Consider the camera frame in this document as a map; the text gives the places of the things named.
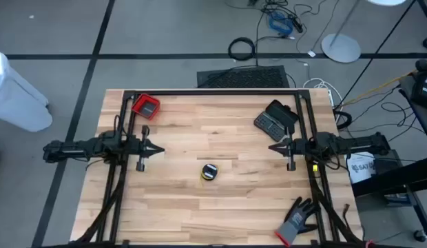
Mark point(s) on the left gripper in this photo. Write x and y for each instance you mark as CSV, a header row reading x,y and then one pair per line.
x,y
142,151

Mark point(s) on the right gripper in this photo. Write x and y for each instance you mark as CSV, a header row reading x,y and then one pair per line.
x,y
294,148

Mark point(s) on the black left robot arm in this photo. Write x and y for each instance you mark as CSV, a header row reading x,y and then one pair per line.
x,y
79,149

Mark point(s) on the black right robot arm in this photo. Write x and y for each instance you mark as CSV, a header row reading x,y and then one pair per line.
x,y
358,144

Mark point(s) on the black open bit case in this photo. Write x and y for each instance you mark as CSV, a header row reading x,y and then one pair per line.
x,y
279,117

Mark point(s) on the red plastic bin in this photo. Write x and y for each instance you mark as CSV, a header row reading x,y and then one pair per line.
x,y
146,106

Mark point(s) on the grey black work glove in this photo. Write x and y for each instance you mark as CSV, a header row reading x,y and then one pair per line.
x,y
296,220

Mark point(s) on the black floor mat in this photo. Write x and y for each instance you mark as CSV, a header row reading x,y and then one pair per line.
x,y
244,77

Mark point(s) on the white cardboard box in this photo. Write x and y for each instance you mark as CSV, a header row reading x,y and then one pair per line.
x,y
361,168

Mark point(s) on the black side table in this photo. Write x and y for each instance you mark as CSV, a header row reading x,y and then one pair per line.
x,y
389,179

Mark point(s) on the grey round-base stand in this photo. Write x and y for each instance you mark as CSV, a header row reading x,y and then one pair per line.
x,y
341,48

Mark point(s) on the black power strip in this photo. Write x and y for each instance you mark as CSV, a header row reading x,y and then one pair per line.
x,y
297,24

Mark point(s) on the thin black slanted pole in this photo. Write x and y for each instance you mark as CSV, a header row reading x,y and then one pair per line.
x,y
377,51

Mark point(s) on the white trash bin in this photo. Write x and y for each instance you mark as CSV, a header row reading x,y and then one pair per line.
x,y
17,100

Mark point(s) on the black electronic device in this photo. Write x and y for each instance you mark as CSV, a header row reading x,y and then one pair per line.
x,y
425,89

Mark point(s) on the black caster wheel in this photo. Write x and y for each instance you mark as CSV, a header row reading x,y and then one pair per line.
x,y
420,236

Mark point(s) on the white lamp head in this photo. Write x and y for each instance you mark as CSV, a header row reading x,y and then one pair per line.
x,y
385,2

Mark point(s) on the black aluminium table frame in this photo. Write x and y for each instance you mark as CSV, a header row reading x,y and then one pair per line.
x,y
213,92

